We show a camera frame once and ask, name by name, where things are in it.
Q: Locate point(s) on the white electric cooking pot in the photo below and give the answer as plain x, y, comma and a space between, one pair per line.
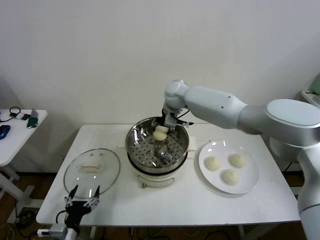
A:
155, 178

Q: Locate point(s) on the blue computer mouse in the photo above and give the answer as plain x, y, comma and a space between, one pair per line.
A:
4, 132

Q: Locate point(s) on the small white device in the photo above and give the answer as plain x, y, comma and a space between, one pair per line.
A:
19, 117

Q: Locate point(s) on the white side table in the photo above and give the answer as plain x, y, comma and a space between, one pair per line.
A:
20, 140

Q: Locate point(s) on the white shelf table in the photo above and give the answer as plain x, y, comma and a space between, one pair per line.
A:
310, 96

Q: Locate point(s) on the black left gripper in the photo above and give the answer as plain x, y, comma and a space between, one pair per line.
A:
76, 212

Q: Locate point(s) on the white steamed baozi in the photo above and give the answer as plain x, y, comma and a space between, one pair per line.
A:
238, 160
213, 163
159, 135
230, 177

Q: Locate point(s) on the white round plate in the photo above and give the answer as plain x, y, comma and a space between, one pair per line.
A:
247, 180

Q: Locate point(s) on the stainless steel steamer basket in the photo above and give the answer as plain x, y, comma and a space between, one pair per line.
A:
140, 155

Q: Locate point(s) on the pale green appliance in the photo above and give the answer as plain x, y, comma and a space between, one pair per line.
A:
316, 85

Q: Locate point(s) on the white table leg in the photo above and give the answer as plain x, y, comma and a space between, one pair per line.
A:
93, 233
240, 232

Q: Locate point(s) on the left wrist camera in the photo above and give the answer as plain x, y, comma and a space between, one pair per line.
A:
44, 233

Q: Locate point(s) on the small black device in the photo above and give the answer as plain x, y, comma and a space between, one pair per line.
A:
25, 117

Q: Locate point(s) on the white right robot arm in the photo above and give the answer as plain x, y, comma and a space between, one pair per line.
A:
212, 105

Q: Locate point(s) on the green and grey tool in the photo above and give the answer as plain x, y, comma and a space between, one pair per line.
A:
32, 121

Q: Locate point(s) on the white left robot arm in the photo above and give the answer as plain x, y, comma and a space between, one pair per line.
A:
60, 230

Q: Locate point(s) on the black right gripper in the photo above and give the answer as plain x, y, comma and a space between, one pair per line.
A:
164, 116

